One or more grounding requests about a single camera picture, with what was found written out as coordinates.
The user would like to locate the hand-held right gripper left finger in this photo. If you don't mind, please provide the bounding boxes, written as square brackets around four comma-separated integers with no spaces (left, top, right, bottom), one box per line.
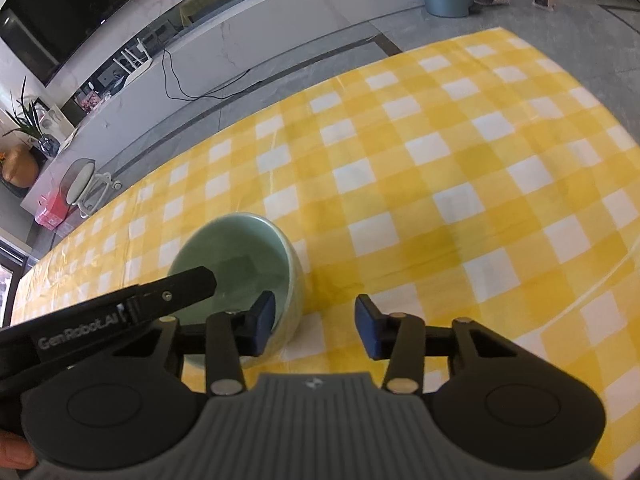
[117,291,277,395]

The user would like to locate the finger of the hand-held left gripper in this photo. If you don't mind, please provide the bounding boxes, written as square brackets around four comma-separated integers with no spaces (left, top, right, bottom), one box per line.
[126,266,219,326]

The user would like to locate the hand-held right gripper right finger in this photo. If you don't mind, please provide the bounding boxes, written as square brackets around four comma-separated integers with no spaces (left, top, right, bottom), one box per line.
[354,295,516,395]

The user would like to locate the green ceramic bowl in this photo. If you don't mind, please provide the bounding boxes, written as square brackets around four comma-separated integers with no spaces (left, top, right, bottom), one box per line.
[166,212,305,368]

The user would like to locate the person's left hand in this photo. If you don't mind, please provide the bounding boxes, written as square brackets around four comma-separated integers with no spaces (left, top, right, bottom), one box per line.
[0,431,38,471]

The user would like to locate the yellow checked tablecloth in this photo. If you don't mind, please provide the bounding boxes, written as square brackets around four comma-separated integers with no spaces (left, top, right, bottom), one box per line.
[10,27,640,480]

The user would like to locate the brown round vase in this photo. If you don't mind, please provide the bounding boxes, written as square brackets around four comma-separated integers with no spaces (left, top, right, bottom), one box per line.
[0,144,40,187]

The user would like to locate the green potted plant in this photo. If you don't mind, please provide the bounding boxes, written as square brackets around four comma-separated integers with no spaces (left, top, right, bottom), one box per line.
[0,76,62,157]

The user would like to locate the white router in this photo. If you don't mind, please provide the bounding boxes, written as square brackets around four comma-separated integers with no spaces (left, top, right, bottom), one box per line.
[112,37,153,74]

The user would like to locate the white marble television cabinet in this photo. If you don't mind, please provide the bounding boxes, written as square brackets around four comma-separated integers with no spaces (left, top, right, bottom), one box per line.
[20,0,426,221]

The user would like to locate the black television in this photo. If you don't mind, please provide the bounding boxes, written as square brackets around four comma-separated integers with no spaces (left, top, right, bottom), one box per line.
[0,0,251,86]

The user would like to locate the black cable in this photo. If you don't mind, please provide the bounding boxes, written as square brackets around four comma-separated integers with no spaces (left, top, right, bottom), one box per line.
[162,49,251,101]

